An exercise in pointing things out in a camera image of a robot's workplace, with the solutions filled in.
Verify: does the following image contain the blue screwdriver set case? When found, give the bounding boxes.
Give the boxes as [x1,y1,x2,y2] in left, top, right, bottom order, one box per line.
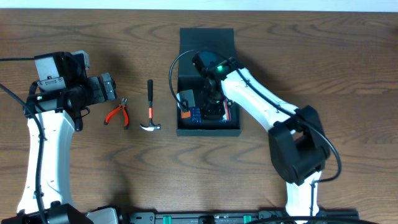
[190,100,232,123]

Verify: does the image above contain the red handled pliers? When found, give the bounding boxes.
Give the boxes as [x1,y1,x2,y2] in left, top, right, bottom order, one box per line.
[103,97,130,130]

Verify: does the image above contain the small black handled hammer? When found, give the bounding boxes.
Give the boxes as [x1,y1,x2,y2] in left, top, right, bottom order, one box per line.
[140,80,161,132]

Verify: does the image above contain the orange scraper wooden handle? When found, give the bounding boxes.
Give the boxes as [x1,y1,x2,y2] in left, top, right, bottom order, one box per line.
[180,110,191,119]

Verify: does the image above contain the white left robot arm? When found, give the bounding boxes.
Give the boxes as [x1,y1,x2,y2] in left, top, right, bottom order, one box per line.
[17,50,117,214]

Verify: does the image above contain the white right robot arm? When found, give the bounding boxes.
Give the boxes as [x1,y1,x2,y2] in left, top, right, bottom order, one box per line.
[192,50,330,217]

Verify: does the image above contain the dark green open box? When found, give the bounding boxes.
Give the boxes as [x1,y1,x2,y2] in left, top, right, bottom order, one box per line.
[177,28,241,137]

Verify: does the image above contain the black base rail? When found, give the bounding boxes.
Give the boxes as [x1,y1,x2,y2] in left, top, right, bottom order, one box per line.
[119,210,359,224]

